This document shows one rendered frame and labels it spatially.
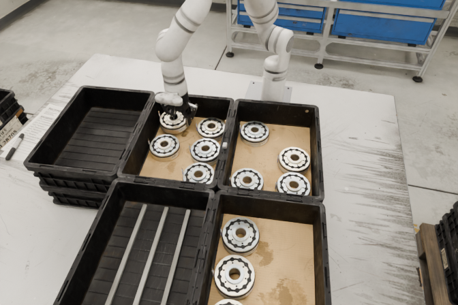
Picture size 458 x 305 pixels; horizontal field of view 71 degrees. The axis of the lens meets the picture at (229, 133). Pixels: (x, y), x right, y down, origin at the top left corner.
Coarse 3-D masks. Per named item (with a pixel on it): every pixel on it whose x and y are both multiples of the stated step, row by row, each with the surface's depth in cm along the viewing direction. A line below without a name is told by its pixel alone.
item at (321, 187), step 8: (272, 104) 115; (280, 104) 115; (288, 104) 114; (296, 104) 114; (304, 104) 114; (232, 112) 112; (232, 120) 109; (232, 128) 107; (320, 136) 104; (320, 144) 101; (224, 152) 99; (320, 152) 99; (224, 160) 97; (320, 160) 97; (224, 168) 95; (320, 168) 95; (320, 176) 94; (320, 184) 91; (248, 192) 89; (256, 192) 89; (264, 192) 89; (272, 192) 89; (280, 192) 89; (320, 192) 89; (312, 200) 87; (320, 200) 87
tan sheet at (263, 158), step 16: (272, 128) 120; (288, 128) 120; (304, 128) 120; (240, 144) 115; (272, 144) 115; (288, 144) 115; (304, 144) 114; (240, 160) 110; (256, 160) 110; (272, 160) 110; (272, 176) 105
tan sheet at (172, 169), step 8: (192, 120) 124; (200, 120) 124; (224, 120) 124; (160, 128) 121; (192, 128) 121; (176, 136) 118; (184, 136) 118; (192, 136) 118; (184, 144) 115; (192, 144) 115; (184, 152) 113; (152, 160) 110; (176, 160) 110; (184, 160) 110; (144, 168) 108; (152, 168) 108; (160, 168) 108; (168, 168) 108; (176, 168) 108; (184, 168) 108; (152, 176) 106; (160, 176) 106; (168, 176) 106; (176, 176) 106
